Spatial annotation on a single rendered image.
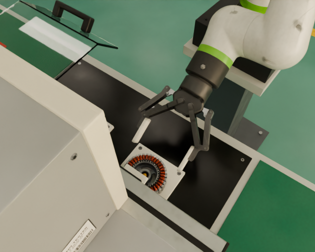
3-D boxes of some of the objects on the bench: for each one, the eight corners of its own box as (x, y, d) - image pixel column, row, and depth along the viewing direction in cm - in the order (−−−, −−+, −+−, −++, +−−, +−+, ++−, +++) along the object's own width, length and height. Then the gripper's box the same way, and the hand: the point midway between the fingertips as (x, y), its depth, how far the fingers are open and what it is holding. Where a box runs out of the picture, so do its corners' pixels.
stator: (140, 151, 79) (140, 144, 75) (175, 173, 75) (176, 168, 72) (114, 183, 74) (112, 178, 71) (149, 209, 71) (149, 204, 67)
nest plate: (139, 144, 81) (139, 142, 80) (185, 174, 76) (185, 172, 75) (104, 186, 75) (103, 185, 74) (151, 221, 70) (151, 220, 69)
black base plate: (80, 61, 100) (79, 57, 98) (250, 161, 81) (252, 158, 79) (-38, 165, 80) (-42, 161, 78) (150, 329, 61) (149, 330, 59)
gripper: (246, 108, 71) (201, 182, 72) (162, 63, 78) (123, 132, 80) (246, 102, 64) (196, 185, 65) (154, 54, 71) (111, 129, 73)
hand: (158, 152), depth 73 cm, fingers open, 13 cm apart
